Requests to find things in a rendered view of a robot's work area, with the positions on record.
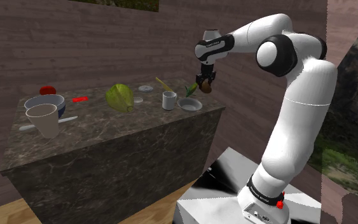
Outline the brown round fruit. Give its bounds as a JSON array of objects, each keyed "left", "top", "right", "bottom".
[{"left": 200, "top": 81, "right": 213, "bottom": 94}]

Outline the green and yellow corn cob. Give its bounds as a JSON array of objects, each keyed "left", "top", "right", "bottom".
[{"left": 184, "top": 81, "right": 199, "bottom": 98}]

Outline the grey bowl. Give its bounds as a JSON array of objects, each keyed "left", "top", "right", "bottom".
[{"left": 177, "top": 97, "right": 203, "bottom": 113}]

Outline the yellow utensil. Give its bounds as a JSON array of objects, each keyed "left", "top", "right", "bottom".
[{"left": 155, "top": 76, "right": 175, "bottom": 93}]

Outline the white mug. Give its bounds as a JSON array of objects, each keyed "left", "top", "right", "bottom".
[{"left": 162, "top": 90, "right": 178, "bottom": 111}]

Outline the green cabbage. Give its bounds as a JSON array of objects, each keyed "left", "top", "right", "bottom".
[{"left": 105, "top": 83, "right": 135, "bottom": 114}]

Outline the white and black robot stand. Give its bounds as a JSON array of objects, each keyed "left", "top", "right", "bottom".
[{"left": 172, "top": 146, "right": 322, "bottom": 224}]

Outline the red round fruit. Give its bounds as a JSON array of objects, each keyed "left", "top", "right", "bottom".
[{"left": 39, "top": 85, "right": 57, "bottom": 95}]

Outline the blue and white bowl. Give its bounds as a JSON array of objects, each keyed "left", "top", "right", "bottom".
[{"left": 24, "top": 94, "right": 66, "bottom": 120}]

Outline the beige cup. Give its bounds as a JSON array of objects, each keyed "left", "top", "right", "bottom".
[{"left": 25, "top": 103, "right": 60, "bottom": 139}]

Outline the green meadow wall picture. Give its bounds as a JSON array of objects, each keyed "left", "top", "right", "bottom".
[{"left": 68, "top": 0, "right": 160, "bottom": 13}]

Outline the large mountain landscape wall picture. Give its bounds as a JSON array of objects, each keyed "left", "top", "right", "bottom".
[{"left": 308, "top": 20, "right": 358, "bottom": 203}]

